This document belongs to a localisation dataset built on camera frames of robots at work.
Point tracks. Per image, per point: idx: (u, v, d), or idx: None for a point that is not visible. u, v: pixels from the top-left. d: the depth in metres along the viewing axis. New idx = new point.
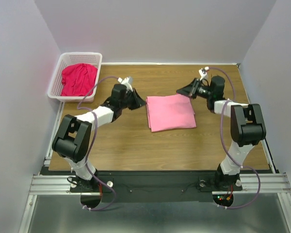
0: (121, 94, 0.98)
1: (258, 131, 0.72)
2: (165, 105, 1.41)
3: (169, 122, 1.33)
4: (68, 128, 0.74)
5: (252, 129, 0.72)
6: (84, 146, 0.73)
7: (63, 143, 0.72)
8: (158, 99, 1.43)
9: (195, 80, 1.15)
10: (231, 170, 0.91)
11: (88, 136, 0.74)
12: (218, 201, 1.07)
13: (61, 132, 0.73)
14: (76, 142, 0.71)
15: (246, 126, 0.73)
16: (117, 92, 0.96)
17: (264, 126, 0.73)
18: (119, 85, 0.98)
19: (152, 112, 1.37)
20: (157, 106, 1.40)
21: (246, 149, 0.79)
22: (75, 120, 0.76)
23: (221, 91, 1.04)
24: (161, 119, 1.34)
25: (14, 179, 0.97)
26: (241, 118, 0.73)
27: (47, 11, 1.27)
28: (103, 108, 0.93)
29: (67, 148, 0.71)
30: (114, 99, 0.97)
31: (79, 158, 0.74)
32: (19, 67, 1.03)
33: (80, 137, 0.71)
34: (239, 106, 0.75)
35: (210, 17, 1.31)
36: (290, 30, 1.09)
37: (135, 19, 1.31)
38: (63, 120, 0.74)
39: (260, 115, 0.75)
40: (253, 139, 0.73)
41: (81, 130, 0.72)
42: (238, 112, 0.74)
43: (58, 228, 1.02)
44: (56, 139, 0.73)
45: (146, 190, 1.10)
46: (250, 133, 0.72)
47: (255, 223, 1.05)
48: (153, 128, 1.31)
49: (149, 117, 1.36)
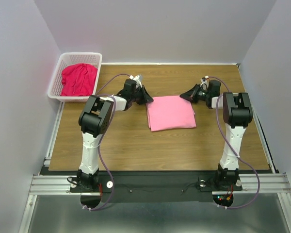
0: (131, 88, 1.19)
1: (246, 113, 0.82)
2: (165, 105, 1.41)
3: (169, 122, 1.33)
4: (92, 106, 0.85)
5: (241, 111, 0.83)
6: (106, 121, 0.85)
7: (88, 118, 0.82)
8: (158, 99, 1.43)
9: (196, 85, 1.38)
10: (229, 162, 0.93)
11: (109, 112, 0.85)
12: (218, 201, 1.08)
13: (87, 109, 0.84)
14: (100, 117, 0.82)
15: (236, 109, 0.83)
16: (129, 86, 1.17)
17: (251, 110, 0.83)
18: (130, 80, 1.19)
19: (152, 112, 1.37)
20: (157, 106, 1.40)
21: (239, 133, 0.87)
22: (98, 100, 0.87)
23: (217, 90, 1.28)
24: (161, 120, 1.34)
25: (14, 179, 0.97)
26: (231, 102, 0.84)
27: (47, 11, 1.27)
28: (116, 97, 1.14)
29: (92, 122, 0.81)
30: (126, 91, 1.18)
31: (101, 132, 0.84)
32: (18, 67, 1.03)
33: (104, 111, 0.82)
34: (229, 93, 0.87)
35: (209, 17, 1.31)
36: (289, 30, 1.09)
37: (135, 19, 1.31)
38: (89, 98, 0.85)
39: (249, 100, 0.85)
40: (243, 120, 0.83)
41: (105, 106, 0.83)
42: (230, 98, 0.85)
43: (58, 228, 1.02)
44: (82, 114, 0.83)
45: (145, 190, 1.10)
46: (238, 115, 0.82)
47: (255, 223, 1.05)
48: (153, 128, 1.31)
49: (149, 117, 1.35)
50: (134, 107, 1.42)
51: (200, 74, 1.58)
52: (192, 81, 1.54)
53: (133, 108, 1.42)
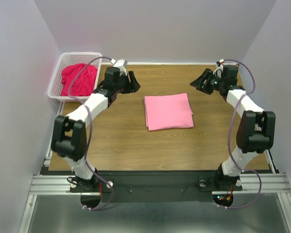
0: (115, 76, 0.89)
1: (265, 142, 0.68)
2: (165, 105, 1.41)
3: (168, 122, 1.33)
4: (62, 130, 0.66)
5: (260, 139, 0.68)
6: (83, 144, 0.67)
7: (61, 146, 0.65)
8: (157, 99, 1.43)
9: (208, 73, 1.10)
10: (231, 172, 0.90)
11: (84, 133, 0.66)
12: (218, 201, 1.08)
13: (56, 136, 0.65)
14: (73, 143, 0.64)
15: (253, 137, 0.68)
16: (110, 73, 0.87)
17: (272, 139, 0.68)
18: (111, 67, 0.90)
19: (152, 112, 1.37)
20: (156, 106, 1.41)
21: (250, 156, 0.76)
22: (68, 119, 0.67)
23: (234, 76, 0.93)
24: (160, 119, 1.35)
25: (14, 179, 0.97)
26: (250, 126, 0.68)
27: (47, 11, 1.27)
28: (94, 96, 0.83)
29: (67, 150, 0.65)
30: (108, 82, 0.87)
31: (80, 157, 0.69)
32: (19, 66, 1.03)
33: (78, 138, 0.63)
34: (251, 112, 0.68)
35: (210, 17, 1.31)
36: (289, 30, 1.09)
37: (135, 18, 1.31)
38: (55, 122, 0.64)
39: (272, 125, 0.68)
40: (259, 148, 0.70)
41: (74, 129, 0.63)
42: (250, 123, 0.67)
43: (58, 228, 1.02)
44: (52, 142, 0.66)
45: (145, 190, 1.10)
46: (253, 144, 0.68)
47: (256, 223, 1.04)
48: (153, 128, 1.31)
49: (148, 117, 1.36)
50: (134, 107, 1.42)
51: (200, 74, 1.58)
52: (192, 81, 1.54)
53: (133, 108, 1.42)
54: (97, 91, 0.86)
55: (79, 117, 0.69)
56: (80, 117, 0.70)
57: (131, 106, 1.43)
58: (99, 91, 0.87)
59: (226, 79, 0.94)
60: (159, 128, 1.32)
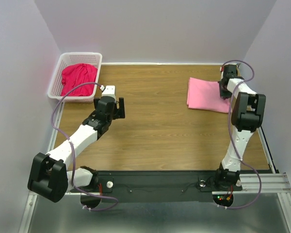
0: (107, 107, 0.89)
1: (255, 120, 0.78)
2: (206, 88, 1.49)
3: (207, 103, 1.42)
4: (41, 170, 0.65)
5: (251, 117, 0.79)
6: (62, 184, 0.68)
7: (39, 186, 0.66)
8: (200, 83, 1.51)
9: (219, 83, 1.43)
10: (231, 164, 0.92)
11: (64, 174, 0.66)
12: (218, 201, 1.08)
13: (34, 176, 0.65)
14: (51, 186, 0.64)
15: (245, 114, 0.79)
16: (103, 104, 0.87)
17: (262, 117, 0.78)
18: (106, 98, 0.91)
19: (193, 92, 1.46)
20: (198, 88, 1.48)
21: (245, 136, 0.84)
22: (49, 158, 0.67)
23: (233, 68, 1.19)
24: (200, 100, 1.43)
25: (14, 179, 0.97)
26: (243, 105, 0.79)
27: (47, 11, 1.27)
28: (84, 129, 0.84)
29: (44, 191, 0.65)
30: (101, 113, 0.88)
31: (59, 195, 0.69)
32: (19, 66, 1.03)
33: (56, 180, 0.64)
34: (245, 93, 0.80)
35: (209, 17, 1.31)
36: (289, 31, 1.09)
37: (135, 18, 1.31)
38: (34, 162, 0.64)
39: (264, 106, 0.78)
40: (250, 124, 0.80)
41: (53, 173, 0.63)
42: (243, 102, 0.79)
43: (58, 228, 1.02)
44: (30, 181, 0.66)
45: (145, 190, 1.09)
46: (246, 120, 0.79)
47: (256, 223, 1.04)
48: (192, 106, 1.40)
49: (188, 96, 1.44)
50: (134, 107, 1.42)
51: (200, 74, 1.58)
52: (192, 81, 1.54)
53: (133, 108, 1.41)
54: (88, 122, 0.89)
55: (60, 157, 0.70)
56: (61, 156, 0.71)
57: (131, 106, 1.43)
58: (90, 122, 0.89)
59: (226, 73, 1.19)
60: (176, 118, 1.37)
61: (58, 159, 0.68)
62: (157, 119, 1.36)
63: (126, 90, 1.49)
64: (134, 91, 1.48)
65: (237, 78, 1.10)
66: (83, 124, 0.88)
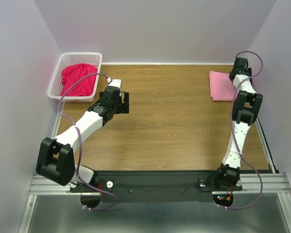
0: (113, 95, 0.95)
1: (250, 116, 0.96)
2: (228, 80, 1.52)
3: (232, 96, 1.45)
4: (49, 154, 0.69)
5: (248, 113, 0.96)
6: (70, 169, 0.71)
7: (47, 169, 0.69)
8: (222, 74, 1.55)
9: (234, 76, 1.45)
10: (231, 158, 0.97)
11: (72, 159, 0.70)
12: (218, 201, 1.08)
13: (42, 159, 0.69)
14: (58, 169, 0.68)
15: (242, 111, 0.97)
16: (109, 91, 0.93)
17: (256, 114, 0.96)
18: (112, 86, 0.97)
19: (216, 85, 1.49)
20: (220, 79, 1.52)
21: (242, 128, 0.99)
22: (56, 142, 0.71)
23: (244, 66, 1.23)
24: (222, 90, 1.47)
25: (14, 179, 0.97)
26: (241, 102, 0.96)
27: (47, 11, 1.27)
28: (89, 115, 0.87)
29: (52, 174, 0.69)
30: (106, 99, 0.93)
31: (67, 179, 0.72)
32: (18, 66, 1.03)
33: (62, 163, 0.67)
34: (245, 92, 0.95)
35: (209, 17, 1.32)
36: (289, 31, 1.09)
37: (135, 18, 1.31)
38: (42, 146, 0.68)
39: (259, 105, 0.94)
40: (247, 120, 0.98)
41: (60, 157, 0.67)
42: (241, 100, 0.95)
43: (58, 229, 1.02)
44: (39, 165, 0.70)
45: (146, 190, 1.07)
46: (242, 115, 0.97)
47: (256, 223, 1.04)
48: (216, 98, 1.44)
49: (211, 87, 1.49)
50: (134, 107, 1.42)
51: (200, 74, 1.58)
52: (192, 81, 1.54)
53: (133, 108, 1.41)
54: (93, 108, 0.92)
55: (68, 141, 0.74)
56: (69, 140, 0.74)
57: (131, 106, 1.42)
58: (95, 108, 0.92)
59: (235, 67, 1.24)
60: (176, 118, 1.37)
61: (66, 143, 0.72)
62: (157, 119, 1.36)
63: (126, 90, 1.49)
64: (134, 91, 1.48)
65: (243, 76, 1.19)
66: (88, 110, 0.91)
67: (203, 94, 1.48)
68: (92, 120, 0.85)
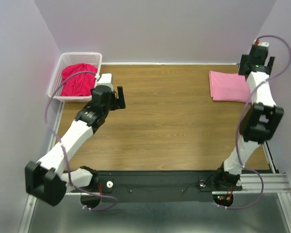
0: (103, 98, 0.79)
1: (266, 134, 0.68)
2: (228, 80, 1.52)
3: (232, 96, 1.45)
4: (35, 178, 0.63)
5: (263, 130, 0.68)
6: (60, 188, 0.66)
7: (36, 192, 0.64)
8: (222, 74, 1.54)
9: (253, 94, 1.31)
10: (232, 168, 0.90)
11: (59, 180, 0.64)
12: (218, 201, 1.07)
13: (29, 184, 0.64)
14: (47, 193, 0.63)
15: (255, 128, 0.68)
16: (98, 94, 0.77)
17: (273, 132, 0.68)
18: (101, 87, 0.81)
19: (216, 85, 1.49)
20: (220, 79, 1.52)
21: (250, 146, 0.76)
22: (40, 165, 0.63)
23: None
24: (222, 90, 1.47)
25: (14, 179, 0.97)
26: (254, 118, 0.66)
27: (47, 11, 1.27)
28: (76, 126, 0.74)
29: (42, 197, 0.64)
30: (96, 104, 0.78)
31: (59, 197, 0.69)
32: (18, 66, 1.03)
33: (50, 189, 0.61)
34: (259, 104, 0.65)
35: (209, 17, 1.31)
36: (289, 31, 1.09)
37: (135, 18, 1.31)
38: (26, 172, 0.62)
39: (279, 121, 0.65)
40: (260, 137, 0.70)
41: (45, 183, 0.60)
42: (255, 115, 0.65)
43: (58, 229, 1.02)
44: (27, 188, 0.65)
45: (146, 190, 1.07)
46: (253, 134, 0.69)
47: (256, 223, 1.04)
48: (216, 98, 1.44)
49: (212, 87, 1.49)
50: (134, 107, 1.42)
51: (200, 74, 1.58)
52: (192, 81, 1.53)
53: (133, 108, 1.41)
54: (81, 116, 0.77)
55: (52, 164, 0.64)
56: (54, 164, 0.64)
57: (131, 106, 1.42)
58: (83, 116, 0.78)
59: None
60: (176, 118, 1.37)
61: (50, 168, 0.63)
62: (157, 119, 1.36)
63: (126, 90, 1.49)
64: (134, 91, 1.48)
65: None
66: (75, 119, 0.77)
67: (203, 94, 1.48)
68: (78, 133, 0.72)
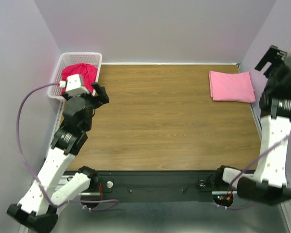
0: (78, 116, 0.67)
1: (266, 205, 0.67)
2: (228, 80, 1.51)
3: (232, 96, 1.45)
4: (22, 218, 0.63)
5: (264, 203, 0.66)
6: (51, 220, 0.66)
7: None
8: (222, 74, 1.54)
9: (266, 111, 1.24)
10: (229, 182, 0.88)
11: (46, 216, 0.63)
12: (218, 201, 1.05)
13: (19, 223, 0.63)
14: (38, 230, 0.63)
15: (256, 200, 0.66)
16: (70, 116, 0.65)
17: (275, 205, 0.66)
18: (74, 101, 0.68)
19: (217, 85, 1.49)
20: (220, 79, 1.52)
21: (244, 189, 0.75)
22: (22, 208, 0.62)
23: None
24: (222, 90, 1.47)
25: (13, 179, 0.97)
26: (255, 195, 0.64)
27: (47, 11, 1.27)
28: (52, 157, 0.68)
29: None
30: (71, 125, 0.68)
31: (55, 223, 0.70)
32: (18, 66, 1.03)
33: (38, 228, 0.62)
34: (265, 184, 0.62)
35: (209, 17, 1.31)
36: (289, 31, 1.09)
37: (135, 18, 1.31)
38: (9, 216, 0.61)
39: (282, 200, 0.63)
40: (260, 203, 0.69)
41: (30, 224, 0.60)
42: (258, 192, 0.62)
43: (57, 229, 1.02)
44: None
45: (145, 190, 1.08)
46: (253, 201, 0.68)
47: (255, 222, 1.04)
48: (216, 98, 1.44)
49: (212, 87, 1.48)
50: (134, 107, 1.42)
51: (200, 74, 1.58)
52: (192, 81, 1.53)
53: (133, 108, 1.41)
54: (57, 140, 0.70)
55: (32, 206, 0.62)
56: (33, 207, 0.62)
57: (131, 106, 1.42)
58: (60, 140, 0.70)
59: None
60: (176, 118, 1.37)
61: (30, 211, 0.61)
62: (157, 119, 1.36)
63: (126, 90, 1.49)
64: (134, 91, 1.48)
65: None
66: (53, 145, 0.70)
67: (203, 94, 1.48)
68: (56, 166, 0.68)
